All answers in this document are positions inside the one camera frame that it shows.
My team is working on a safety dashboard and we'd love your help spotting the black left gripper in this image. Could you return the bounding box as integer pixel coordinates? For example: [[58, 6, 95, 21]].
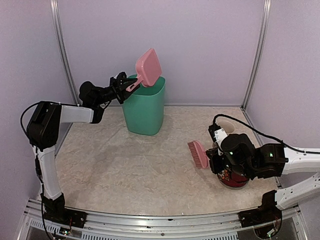
[[94, 76, 140, 105]]

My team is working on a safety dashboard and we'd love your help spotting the pink plastic hand brush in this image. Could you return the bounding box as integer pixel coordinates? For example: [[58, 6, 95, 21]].
[[187, 140, 209, 169]]

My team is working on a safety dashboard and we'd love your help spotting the pink plastic dustpan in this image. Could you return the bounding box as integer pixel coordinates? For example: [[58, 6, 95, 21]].
[[126, 48, 162, 92]]

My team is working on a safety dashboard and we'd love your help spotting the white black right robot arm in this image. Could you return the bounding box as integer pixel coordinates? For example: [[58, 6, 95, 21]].
[[205, 133, 320, 210]]

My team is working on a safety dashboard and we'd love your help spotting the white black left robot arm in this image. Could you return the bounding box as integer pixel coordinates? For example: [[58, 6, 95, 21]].
[[26, 72, 140, 201]]

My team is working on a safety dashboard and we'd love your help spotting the red floral plate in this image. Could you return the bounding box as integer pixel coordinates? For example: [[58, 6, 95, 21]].
[[217, 169, 250, 188]]

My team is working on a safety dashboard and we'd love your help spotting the green plastic waste bin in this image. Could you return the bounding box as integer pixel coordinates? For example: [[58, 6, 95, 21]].
[[122, 76, 166, 136]]

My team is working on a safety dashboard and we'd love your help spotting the floral ceramic mug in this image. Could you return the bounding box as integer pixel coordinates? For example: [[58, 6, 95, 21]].
[[217, 120, 236, 135]]

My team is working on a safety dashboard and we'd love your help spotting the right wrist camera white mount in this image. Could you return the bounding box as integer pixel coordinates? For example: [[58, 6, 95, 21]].
[[208, 123, 228, 155]]

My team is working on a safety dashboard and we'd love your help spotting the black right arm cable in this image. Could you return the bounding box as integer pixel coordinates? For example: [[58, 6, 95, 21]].
[[211, 113, 320, 154]]

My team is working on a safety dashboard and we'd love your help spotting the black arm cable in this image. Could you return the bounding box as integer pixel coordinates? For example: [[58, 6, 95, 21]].
[[211, 113, 320, 154], [20, 102, 43, 136]]

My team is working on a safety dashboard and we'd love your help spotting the aluminium front rail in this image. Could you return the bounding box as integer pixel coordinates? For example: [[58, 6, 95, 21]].
[[17, 207, 308, 240]]

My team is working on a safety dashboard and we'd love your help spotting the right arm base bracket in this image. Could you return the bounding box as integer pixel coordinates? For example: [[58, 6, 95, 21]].
[[238, 190, 282, 228]]

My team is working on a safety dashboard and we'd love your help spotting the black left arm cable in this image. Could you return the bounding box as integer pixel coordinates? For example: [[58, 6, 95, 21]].
[[20, 102, 43, 136]]

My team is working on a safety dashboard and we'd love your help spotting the left aluminium frame post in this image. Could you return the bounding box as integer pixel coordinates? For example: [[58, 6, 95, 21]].
[[49, 0, 81, 104]]

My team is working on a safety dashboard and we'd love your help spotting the aluminium frame post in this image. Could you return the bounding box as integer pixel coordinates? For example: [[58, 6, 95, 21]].
[[241, 0, 272, 112], [49, 0, 81, 104]]

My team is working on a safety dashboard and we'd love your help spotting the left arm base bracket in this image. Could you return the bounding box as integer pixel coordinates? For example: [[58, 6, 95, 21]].
[[40, 193, 87, 229]]

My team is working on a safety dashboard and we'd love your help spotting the right aluminium frame post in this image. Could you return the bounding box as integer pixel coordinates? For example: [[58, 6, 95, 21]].
[[241, 0, 272, 112]]

